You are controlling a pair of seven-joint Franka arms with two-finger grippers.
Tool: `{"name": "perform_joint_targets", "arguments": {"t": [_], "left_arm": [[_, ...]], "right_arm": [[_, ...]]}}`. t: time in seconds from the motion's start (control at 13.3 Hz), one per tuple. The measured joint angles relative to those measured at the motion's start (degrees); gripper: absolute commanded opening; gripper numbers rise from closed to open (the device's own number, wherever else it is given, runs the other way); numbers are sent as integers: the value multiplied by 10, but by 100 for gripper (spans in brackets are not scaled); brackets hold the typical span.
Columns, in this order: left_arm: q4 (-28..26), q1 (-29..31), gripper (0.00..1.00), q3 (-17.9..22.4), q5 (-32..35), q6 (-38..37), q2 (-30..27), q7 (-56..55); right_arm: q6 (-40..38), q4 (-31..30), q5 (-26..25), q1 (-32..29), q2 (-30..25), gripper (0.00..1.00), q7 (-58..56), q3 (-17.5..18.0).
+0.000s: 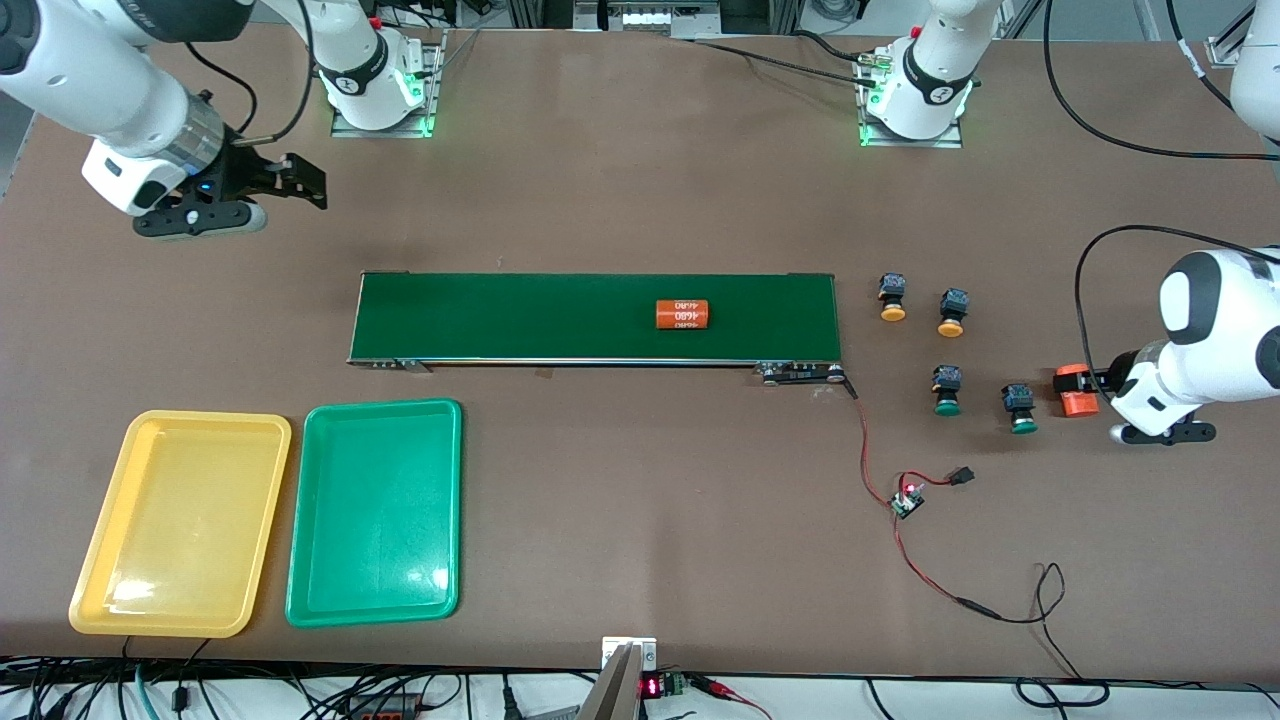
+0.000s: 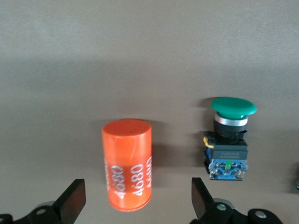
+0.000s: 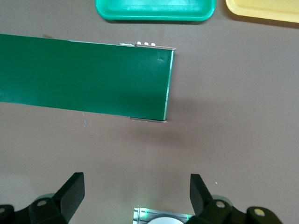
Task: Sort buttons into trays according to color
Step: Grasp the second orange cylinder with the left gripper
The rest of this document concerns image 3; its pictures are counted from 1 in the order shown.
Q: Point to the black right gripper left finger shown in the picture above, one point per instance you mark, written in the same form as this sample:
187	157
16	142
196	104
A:
67	198

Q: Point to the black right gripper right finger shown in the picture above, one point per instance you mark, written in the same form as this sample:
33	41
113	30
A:
201	198

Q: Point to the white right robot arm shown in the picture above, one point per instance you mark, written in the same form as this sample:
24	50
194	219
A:
162	221

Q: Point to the green conveyor belt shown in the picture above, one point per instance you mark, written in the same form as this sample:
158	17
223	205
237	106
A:
81	74

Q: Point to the brown tape piece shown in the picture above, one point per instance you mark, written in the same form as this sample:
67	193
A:
47	36

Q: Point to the green plastic tray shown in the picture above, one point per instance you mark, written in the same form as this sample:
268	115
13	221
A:
151	11

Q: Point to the yellow plastic tray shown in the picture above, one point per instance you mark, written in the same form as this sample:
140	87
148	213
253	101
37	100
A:
264	9

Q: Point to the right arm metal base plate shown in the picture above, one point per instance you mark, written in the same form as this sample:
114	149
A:
140	214

